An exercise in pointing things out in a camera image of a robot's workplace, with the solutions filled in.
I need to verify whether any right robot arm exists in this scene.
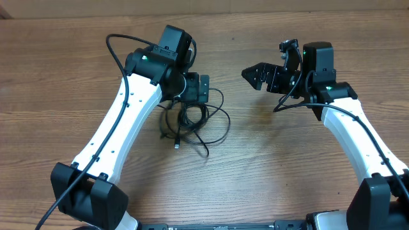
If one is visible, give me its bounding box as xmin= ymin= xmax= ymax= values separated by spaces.
xmin=242 ymin=39 xmax=408 ymax=229

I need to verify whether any black USB cable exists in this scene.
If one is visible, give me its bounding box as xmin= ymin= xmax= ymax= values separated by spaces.
xmin=158 ymin=88 xmax=231 ymax=158

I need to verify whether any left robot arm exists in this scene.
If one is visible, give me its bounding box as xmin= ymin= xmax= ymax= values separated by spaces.
xmin=50 ymin=25 xmax=209 ymax=229

